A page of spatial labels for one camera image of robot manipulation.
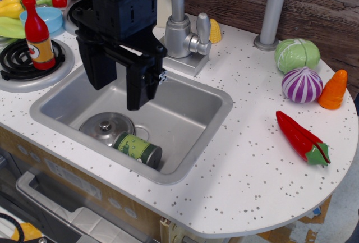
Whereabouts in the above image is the cream toy detergent jug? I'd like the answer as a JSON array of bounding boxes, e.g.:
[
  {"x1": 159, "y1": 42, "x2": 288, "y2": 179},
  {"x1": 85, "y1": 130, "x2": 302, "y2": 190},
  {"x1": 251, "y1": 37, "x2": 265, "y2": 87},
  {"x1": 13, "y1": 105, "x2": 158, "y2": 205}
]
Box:
[{"x1": 156, "y1": 0, "x2": 172, "y2": 28}]

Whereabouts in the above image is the green toy cabbage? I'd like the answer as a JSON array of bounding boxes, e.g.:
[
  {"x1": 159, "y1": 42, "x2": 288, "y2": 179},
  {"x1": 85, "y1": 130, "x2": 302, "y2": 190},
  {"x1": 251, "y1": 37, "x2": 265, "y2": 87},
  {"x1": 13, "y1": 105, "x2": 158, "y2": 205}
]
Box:
[{"x1": 274, "y1": 38, "x2": 321, "y2": 74}]

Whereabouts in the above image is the middle black stove burner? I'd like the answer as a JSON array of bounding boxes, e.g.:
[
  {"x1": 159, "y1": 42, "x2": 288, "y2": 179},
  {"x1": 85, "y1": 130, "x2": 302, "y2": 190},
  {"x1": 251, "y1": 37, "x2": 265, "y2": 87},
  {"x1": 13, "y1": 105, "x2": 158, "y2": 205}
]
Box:
[{"x1": 63, "y1": 0, "x2": 93, "y2": 36}]

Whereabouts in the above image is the yellow toy under counter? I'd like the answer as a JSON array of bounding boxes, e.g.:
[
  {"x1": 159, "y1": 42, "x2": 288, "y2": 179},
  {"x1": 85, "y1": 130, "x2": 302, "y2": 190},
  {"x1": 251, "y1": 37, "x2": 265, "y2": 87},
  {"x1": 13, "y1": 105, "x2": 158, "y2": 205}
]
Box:
[{"x1": 11, "y1": 223, "x2": 43, "y2": 242}]

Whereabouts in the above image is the silver toy faucet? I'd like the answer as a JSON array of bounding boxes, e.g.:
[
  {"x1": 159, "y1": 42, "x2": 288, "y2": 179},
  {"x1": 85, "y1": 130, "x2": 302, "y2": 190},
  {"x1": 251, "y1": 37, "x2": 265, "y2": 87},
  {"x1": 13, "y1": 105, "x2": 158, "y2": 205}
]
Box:
[{"x1": 160, "y1": 0, "x2": 211, "y2": 76}]

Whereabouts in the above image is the grey toy sink basin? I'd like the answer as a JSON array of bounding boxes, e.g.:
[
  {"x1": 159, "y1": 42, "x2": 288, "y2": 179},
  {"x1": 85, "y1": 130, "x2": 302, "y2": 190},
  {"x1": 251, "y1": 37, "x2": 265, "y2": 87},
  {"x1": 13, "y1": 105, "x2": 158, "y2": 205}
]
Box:
[{"x1": 30, "y1": 66, "x2": 233, "y2": 184}]

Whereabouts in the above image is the purple toy onion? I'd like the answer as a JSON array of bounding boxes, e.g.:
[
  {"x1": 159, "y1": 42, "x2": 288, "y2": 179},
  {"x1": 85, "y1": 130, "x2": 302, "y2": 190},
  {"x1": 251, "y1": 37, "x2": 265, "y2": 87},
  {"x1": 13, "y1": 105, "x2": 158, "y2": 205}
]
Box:
[{"x1": 282, "y1": 67, "x2": 324, "y2": 103}]

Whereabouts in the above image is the light blue toy bowl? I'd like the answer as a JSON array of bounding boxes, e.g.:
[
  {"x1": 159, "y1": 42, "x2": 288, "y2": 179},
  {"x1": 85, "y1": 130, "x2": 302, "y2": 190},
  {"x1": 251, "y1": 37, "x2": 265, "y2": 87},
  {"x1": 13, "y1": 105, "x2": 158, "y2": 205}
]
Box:
[{"x1": 19, "y1": 7, "x2": 63, "y2": 34}]

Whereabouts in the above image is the grey oven door handle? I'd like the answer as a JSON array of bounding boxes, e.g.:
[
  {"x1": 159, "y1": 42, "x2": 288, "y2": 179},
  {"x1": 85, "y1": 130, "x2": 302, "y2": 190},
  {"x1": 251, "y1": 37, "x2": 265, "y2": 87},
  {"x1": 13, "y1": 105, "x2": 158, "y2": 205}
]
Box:
[{"x1": 16, "y1": 172, "x2": 139, "y2": 242}]

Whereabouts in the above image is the green toy can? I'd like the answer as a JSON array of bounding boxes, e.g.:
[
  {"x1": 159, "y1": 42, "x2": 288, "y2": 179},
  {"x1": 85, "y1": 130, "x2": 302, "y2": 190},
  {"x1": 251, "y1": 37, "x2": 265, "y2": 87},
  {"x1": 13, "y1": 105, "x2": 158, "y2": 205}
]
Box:
[{"x1": 112, "y1": 132, "x2": 162, "y2": 169}]

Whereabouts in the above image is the silver pot lid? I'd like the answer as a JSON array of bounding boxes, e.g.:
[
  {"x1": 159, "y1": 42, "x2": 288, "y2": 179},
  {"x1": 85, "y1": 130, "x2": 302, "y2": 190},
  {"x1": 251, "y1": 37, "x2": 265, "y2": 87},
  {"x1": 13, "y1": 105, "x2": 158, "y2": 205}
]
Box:
[{"x1": 79, "y1": 112, "x2": 135, "y2": 146}]

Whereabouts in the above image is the yellow toy corn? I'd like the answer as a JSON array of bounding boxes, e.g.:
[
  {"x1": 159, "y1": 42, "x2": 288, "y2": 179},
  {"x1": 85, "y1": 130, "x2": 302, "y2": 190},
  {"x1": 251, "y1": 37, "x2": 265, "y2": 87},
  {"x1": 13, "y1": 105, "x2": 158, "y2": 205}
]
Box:
[{"x1": 209, "y1": 19, "x2": 222, "y2": 43}]

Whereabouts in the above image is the black stove burner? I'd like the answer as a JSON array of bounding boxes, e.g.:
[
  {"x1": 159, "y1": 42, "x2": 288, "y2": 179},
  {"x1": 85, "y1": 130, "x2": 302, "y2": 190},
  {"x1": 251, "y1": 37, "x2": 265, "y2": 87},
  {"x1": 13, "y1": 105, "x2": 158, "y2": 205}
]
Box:
[
  {"x1": 1, "y1": 39, "x2": 75, "y2": 93},
  {"x1": 63, "y1": 0, "x2": 93, "y2": 36}
]

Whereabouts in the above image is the front black stove burner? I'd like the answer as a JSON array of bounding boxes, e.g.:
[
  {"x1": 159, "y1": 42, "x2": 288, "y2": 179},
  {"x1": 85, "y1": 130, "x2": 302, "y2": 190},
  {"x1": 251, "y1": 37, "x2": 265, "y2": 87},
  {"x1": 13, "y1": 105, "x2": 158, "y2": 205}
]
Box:
[{"x1": 1, "y1": 39, "x2": 75, "y2": 93}]

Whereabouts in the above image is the red toy sauce bottle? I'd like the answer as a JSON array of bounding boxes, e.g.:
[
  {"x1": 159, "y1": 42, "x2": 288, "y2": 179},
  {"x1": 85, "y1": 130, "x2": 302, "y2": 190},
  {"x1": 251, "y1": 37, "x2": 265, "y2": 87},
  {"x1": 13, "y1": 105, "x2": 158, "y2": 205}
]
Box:
[{"x1": 22, "y1": 0, "x2": 56, "y2": 70}]

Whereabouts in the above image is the grey support pole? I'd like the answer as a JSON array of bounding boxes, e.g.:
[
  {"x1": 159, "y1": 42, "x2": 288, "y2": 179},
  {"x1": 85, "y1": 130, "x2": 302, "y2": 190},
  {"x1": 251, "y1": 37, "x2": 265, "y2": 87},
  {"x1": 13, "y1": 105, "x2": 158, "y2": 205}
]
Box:
[{"x1": 254, "y1": 0, "x2": 284, "y2": 51}]

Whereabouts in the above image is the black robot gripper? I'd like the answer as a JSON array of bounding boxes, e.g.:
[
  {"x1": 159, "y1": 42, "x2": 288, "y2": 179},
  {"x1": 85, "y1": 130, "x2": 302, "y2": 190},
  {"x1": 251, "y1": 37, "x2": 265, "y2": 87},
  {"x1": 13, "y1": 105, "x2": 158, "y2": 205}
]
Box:
[{"x1": 73, "y1": 0, "x2": 167, "y2": 111}]

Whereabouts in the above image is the yellow toy bell pepper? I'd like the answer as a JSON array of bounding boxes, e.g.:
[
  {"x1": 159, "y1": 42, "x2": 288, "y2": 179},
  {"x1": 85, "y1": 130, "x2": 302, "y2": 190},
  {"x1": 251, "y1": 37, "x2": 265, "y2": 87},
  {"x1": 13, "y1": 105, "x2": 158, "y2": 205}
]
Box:
[{"x1": 0, "y1": 0, "x2": 25, "y2": 19}]

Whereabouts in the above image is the red toy chili pepper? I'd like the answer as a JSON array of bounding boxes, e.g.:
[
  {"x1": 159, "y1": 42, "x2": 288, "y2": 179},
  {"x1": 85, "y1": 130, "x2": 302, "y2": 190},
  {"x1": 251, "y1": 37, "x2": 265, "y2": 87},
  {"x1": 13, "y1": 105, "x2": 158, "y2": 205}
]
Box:
[{"x1": 276, "y1": 111, "x2": 331, "y2": 166}]

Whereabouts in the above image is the orange toy carrot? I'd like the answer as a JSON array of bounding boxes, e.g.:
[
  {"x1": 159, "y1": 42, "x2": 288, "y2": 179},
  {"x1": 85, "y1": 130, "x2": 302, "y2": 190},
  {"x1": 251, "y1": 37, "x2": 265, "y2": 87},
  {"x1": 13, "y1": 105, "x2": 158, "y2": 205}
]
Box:
[{"x1": 318, "y1": 69, "x2": 348, "y2": 110}]

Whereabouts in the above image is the light green toy leaf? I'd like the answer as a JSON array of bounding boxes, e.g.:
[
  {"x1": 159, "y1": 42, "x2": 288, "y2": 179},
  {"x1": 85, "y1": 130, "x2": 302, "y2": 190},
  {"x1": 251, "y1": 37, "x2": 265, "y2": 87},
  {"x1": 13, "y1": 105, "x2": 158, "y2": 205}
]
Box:
[{"x1": 0, "y1": 17, "x2": 25, "y2": 39}]

